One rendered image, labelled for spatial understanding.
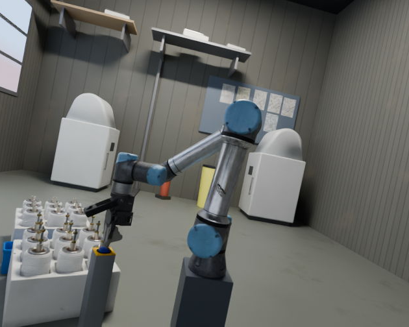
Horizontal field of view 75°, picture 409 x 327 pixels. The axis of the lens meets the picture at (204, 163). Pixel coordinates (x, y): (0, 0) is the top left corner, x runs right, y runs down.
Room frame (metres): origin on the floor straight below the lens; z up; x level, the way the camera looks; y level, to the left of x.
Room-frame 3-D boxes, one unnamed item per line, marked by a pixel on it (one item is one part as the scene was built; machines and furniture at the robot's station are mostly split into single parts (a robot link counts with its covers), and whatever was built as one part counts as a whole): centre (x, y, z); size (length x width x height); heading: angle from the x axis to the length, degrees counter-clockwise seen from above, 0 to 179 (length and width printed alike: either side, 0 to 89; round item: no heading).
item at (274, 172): (3.96, -1.01, 0.68); 0.70 x 0.58 x 1.35; 97
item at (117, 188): (1.00, 0.29, 0.56); 0.08 x 0.08 x 0.05
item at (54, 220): (1.53, 0.78, 0.16); 0.10 x 0.10 x 0.18
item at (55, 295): (1.18, 0.53, 0.09); 0.39 x 0.39 x 0.18; 35
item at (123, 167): (1.00, 0.28, 0.63); 0.09 x 0.08 x 0.11; 77
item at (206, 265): (1.05, -0.09, 0.35); 0.15 x 0.15 x 0.10
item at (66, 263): (1.09, 0.46, 0.16); 0.10 x 0.10 x 0.18
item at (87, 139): (3.65, 1.59, 0.62); 0.63 x 0.56 x 1.24; 97
